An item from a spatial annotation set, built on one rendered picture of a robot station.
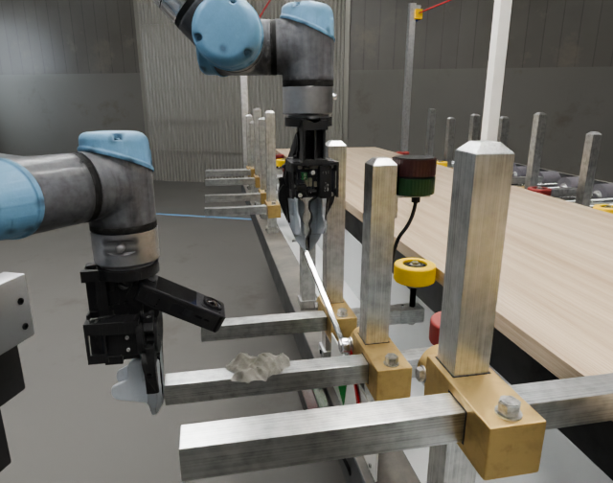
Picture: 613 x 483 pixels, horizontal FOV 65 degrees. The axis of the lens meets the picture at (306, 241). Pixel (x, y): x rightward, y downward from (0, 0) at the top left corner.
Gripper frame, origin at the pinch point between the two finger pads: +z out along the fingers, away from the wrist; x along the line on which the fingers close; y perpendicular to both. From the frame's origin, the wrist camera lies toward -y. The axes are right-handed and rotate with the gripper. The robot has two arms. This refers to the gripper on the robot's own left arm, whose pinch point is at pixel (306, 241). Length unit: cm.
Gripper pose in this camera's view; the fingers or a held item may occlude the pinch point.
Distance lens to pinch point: 79.7
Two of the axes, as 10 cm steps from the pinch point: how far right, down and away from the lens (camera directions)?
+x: 9.8, -0.6, 1.8
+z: 0.1, 9.6, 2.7
